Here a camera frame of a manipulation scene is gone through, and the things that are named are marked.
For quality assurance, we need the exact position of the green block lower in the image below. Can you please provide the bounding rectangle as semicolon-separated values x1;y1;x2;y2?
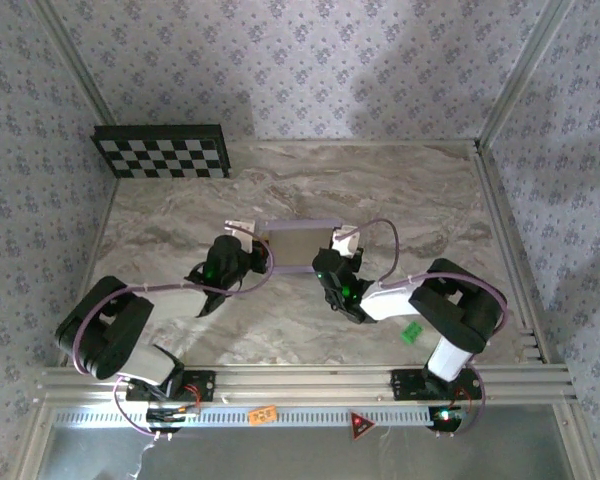
399;321;425;345

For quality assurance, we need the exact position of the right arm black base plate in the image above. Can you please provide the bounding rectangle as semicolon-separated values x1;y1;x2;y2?
390;367;484;401

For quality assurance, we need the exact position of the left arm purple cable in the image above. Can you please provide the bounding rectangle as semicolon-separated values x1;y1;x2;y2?
72;224;277;441

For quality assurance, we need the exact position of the red triangle warning sticker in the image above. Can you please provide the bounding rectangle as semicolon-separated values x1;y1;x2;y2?
349;410;376;442

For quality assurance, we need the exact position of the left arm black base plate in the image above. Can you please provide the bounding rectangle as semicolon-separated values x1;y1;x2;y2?
125;369;217;402

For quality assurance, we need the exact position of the aluminium back rail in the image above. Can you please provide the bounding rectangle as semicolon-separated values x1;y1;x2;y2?
229;139;479;149

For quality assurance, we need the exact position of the orange label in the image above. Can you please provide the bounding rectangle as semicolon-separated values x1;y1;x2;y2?
247;405;279;426

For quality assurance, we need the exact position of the aluminium frame post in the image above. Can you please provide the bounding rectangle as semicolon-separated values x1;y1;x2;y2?
477;0;579;149
29;0;119;126

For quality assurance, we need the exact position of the aluminium side rail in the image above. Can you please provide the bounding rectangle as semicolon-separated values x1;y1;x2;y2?
472;142;551;364

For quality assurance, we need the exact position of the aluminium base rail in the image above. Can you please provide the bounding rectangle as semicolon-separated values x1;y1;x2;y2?
34;364;579;406

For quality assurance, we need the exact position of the black and white checkerboard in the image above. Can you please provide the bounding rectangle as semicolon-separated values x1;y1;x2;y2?
90;123;233;180

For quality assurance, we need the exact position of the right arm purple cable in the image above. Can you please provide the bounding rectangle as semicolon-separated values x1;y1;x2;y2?
334;218;509;439

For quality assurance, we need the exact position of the grey slotted cable duct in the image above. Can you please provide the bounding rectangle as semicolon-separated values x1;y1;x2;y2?
54;405;431;429

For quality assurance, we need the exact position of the white and lilac paper box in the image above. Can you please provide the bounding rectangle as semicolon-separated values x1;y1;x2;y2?
224;218;364;276

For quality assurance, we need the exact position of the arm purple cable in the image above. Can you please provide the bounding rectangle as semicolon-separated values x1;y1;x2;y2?
334;218;509;439
72;224;277;441

